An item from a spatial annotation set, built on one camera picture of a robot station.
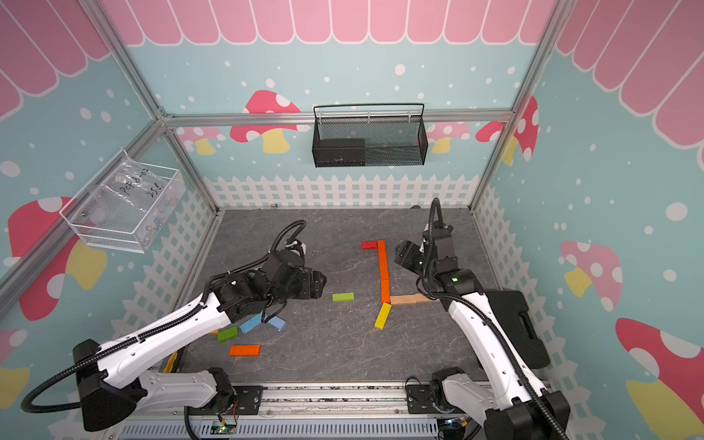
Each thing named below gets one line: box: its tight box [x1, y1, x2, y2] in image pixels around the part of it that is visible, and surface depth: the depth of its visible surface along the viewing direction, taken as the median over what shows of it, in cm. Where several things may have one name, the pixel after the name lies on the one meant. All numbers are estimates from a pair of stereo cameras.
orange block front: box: [229, 344, 262, 357], surface depth 85 cm
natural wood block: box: [389, 293, 431, 306], surface depth 95 cm
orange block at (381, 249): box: [377, 240, 388, 260], surface depth 108 cm
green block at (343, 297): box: [331, 292, 355, 302], surface depth 96 cm
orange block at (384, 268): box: [377, 256, 390, 281], surface depth 102 cm
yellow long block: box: [374, 301, 393, 330], surface depth 91 cm
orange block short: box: [380, 270, 392, 305], surface depth 96 cm
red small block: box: [361, 241, 378, 251], surface depth 111 cm
